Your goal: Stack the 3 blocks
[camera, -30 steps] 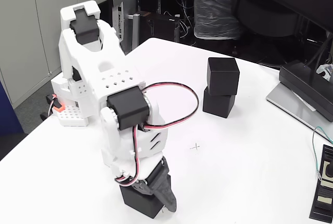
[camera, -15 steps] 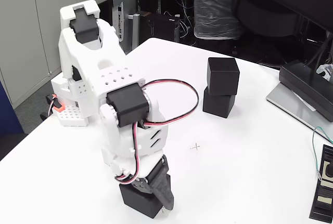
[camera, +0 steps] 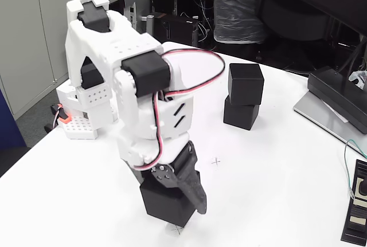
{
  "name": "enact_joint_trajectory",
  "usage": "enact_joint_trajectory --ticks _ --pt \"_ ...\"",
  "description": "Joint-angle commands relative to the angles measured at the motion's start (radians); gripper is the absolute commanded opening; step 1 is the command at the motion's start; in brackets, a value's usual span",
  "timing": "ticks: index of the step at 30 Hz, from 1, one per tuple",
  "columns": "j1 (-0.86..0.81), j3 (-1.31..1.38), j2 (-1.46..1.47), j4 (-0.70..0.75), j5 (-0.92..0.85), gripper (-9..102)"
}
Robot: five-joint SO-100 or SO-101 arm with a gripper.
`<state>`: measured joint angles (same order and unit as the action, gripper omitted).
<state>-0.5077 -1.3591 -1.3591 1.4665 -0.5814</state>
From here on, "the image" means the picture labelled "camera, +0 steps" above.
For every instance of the white crumpled plastic bag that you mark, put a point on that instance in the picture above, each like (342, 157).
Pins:
(358, 78)

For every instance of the blue partition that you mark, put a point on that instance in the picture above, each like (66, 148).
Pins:
(8, 129)

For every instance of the orange clip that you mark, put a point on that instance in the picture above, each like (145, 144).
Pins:
(64, 118)

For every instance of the silver monitor stand base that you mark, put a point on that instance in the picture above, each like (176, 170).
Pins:
(324, 121)

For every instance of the black rectangular dock box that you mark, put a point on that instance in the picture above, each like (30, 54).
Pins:
(335, 92)

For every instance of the black flat device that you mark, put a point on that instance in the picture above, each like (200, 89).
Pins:
(351, 229)

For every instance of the grey metal post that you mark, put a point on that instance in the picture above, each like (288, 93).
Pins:
(149, 29)

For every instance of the black office chair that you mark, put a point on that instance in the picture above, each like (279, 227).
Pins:
(292, 23)

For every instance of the trash bin with plastic bag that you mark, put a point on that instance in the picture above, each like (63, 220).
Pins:
(235, 15)

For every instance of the grey cabinet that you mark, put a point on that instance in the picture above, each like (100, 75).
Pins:
(23, 15)

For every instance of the black cube block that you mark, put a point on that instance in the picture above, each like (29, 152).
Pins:
(166, 207)
(246, 86)
(239, 116)

